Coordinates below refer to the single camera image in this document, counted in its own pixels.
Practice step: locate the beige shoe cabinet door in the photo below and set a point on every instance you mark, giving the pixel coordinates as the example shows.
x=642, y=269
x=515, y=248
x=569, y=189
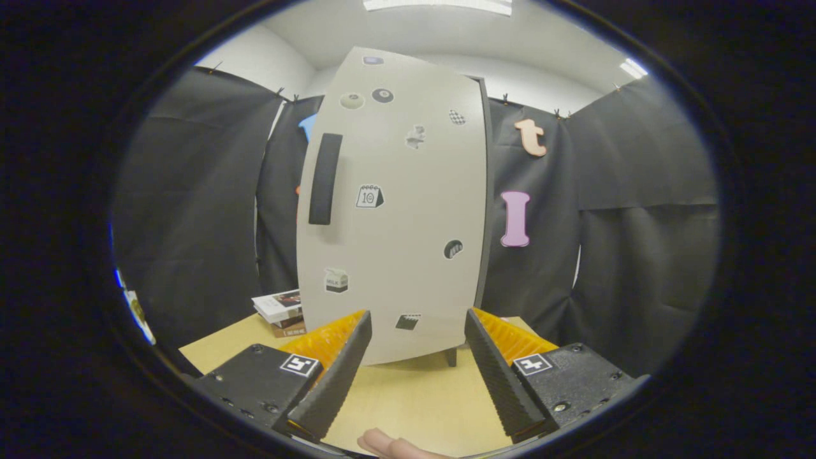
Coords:
x=408, y=242

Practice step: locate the cluttered desk with monitor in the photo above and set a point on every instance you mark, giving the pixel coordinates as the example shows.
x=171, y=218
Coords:
x=135, y=309

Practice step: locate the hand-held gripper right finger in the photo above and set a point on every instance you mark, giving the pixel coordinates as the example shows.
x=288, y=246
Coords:
x=497, y=376

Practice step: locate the grey shoe cabinet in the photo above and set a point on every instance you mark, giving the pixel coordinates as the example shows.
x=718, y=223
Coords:
x=488, y=191

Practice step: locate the black backdrop cloth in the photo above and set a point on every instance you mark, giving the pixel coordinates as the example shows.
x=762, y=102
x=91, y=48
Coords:
x=637, y=255

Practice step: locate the white book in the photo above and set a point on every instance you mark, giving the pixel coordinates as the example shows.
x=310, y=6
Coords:
x=275, y=306

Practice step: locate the small ceiling light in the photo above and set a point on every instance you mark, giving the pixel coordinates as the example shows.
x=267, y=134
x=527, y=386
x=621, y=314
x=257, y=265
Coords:
x=634, y=67

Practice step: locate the long ceiling light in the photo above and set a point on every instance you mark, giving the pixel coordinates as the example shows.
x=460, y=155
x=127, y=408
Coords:
x=440, y=5

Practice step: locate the black book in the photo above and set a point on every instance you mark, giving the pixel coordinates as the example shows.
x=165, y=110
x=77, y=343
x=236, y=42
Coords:
x=290, y=321

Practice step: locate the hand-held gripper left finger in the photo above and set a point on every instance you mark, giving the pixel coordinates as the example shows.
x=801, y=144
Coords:
x=344, y=366

